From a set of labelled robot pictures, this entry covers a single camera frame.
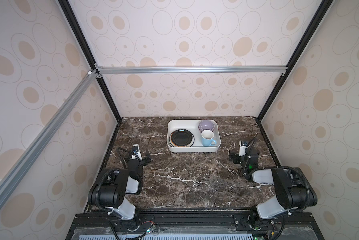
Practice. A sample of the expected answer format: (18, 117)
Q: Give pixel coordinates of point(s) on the black plate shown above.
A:
(181, 138)

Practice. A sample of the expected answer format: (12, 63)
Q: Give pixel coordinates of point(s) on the silver aluminium rail left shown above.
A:
(31, 154)

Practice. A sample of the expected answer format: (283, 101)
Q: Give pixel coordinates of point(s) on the silver aluminium rail back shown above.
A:
(192, 70)

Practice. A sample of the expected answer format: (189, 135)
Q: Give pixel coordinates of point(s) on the silver aluminium rail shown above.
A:
(31, 154)
(192, 70)

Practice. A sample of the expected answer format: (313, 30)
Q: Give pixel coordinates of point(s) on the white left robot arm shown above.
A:
(113, 184)

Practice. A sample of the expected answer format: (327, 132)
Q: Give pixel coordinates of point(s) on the white plastic bin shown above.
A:
(195, 145)

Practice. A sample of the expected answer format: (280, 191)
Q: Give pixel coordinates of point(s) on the black corner frame post left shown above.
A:
(84, 46)

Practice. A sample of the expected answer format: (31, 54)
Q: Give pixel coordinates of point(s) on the lilac bowl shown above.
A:
(206, 125)

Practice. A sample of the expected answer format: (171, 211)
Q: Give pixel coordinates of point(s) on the black corner frame post right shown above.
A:
(301, 46)

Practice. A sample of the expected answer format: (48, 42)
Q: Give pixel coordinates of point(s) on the blue mug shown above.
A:
(208, 138)

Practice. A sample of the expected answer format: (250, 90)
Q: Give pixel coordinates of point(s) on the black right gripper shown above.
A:
(237, 158)

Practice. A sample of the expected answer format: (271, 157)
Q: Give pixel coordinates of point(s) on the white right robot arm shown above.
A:
(293, 192)

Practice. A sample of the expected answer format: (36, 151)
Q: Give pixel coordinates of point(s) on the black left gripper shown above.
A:
(144, 162)

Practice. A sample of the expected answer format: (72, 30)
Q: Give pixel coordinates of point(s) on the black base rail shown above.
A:
(193, 224)

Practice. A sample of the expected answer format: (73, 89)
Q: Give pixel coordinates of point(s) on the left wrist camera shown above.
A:
(136, 151)

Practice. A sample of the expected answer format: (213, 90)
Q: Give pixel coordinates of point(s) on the black corner frame post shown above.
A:
(301, 46)
(84, 46)

